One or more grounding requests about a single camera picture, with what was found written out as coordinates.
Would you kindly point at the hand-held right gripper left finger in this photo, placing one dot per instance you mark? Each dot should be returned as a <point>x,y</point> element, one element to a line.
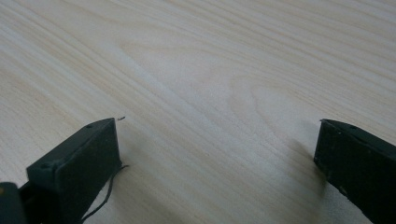
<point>84,161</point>

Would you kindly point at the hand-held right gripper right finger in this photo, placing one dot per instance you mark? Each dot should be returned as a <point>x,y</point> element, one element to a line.
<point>358,165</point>

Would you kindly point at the thin black thread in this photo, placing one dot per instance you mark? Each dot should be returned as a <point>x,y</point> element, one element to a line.
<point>107,194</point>

